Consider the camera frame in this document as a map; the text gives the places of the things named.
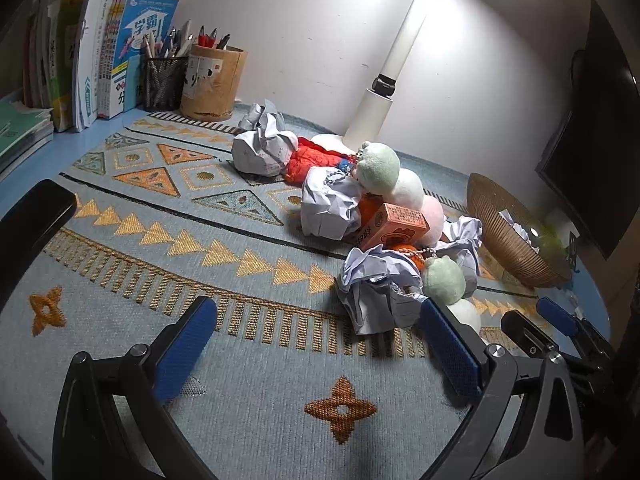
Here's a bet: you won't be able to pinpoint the black mesh pen holder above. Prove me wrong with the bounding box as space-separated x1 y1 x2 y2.
142 56 189 112

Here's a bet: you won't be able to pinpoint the red crumpled cloth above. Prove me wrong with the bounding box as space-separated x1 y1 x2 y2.
284 136 356 186

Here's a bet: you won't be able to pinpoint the white paper booklet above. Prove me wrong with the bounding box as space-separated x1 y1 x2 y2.
72 0 180 132

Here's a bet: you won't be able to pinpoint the white paper ball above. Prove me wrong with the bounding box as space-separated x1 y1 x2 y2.
499 209 538 246

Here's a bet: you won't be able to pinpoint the amber ribbed glass bowl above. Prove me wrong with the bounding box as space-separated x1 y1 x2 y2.
466 172 572 288

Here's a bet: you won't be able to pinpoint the brown cardboard pen holder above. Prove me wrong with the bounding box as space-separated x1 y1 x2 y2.
180 44 246 122

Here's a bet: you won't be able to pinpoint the green white pink plush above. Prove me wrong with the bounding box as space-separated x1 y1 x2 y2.
352 141 445 247

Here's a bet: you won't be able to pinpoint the orange printed carton box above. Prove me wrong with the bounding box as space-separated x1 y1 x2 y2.
346 203 431 252

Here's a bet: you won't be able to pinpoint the black wall television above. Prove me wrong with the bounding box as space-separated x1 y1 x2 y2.
536 1 639 258

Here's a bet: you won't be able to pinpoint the stack of green books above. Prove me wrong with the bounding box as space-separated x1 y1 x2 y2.
0 101 54 180

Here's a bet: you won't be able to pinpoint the upright green books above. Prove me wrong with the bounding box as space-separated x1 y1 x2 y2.
23 0 85 132

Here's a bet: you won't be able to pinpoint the orange tangerine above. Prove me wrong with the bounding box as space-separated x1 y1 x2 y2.
392 244 426 272

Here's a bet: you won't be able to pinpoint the small green plush keychain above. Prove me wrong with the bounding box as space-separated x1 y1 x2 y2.
422 256 482 334

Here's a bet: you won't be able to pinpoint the white desk lamp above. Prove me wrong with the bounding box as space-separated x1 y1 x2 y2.
310 0 536 157

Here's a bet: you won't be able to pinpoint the blue cover book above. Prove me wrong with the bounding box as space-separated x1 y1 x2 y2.
96 0 179 119

